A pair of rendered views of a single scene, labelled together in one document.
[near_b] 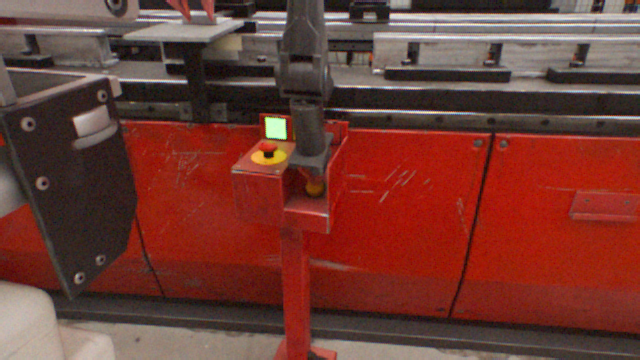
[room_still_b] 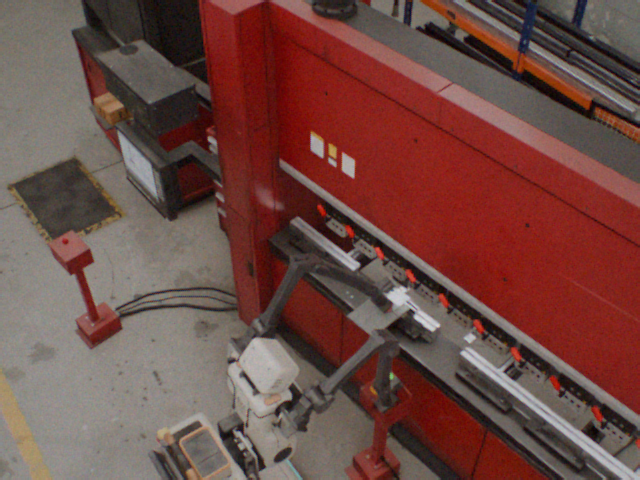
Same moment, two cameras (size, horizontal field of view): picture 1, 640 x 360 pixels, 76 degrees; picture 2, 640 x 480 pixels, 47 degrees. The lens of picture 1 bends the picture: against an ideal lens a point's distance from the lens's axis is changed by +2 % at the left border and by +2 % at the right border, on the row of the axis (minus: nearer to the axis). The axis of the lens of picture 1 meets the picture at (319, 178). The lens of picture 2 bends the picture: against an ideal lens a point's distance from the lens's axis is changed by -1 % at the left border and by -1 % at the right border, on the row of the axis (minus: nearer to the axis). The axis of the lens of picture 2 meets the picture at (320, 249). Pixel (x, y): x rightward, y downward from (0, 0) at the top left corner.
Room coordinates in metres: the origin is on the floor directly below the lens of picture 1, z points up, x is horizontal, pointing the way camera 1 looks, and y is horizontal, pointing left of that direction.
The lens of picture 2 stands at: (-0.93, -1.00, 3.90)
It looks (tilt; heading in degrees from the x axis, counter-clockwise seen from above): 47 degrees down; 41
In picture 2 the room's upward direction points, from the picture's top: straight up
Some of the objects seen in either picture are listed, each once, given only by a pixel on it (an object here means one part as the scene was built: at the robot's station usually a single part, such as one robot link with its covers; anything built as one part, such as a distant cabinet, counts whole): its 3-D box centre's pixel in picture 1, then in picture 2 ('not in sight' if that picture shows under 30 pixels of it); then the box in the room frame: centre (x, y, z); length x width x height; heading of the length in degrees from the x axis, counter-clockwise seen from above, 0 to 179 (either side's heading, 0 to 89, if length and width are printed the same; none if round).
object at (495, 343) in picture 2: not in sight; (499, 332); (1.08, -0.29, 1.26); 0.15 x 0.09 x 0.17; 84
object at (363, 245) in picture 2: not in sight; (369, 237); (1.16, 0.51, 1.26); 0.15 x 0.09 x 0.17; 84
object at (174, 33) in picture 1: (190, 29); (378, 312); (0.99, 0.30, 1.00); 0.26 x 0.18 x 0.01; 174
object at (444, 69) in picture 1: (445, 72); (483, 389); (1.02, -0.31, 0.89); 0.30 x 0.05 x 0.03; 84
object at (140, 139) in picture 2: not in sight; (152, 168); (0.68, 1.55, 1.42); 0.45 x 0.12 x 0.36; 80
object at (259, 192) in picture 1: (292, 170); (384, 397); (0.76, 0.06, 0.75); 0.20 x 0.16 x 0.18; 74
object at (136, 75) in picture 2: not in sight; (158, 140); (0.78, 1.58, 1.53); 0.51 x 0.25 x 0.85; 80
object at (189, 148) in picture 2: not in sight; (196, 170); (1.00, 1.60, 1.18); 0.40 x 0.24 x 0.07; 84
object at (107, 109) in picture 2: not in sight; (114, 104); (1.18, 2.61, 1.04); 0.30 x 0.26 x 0.12; 76
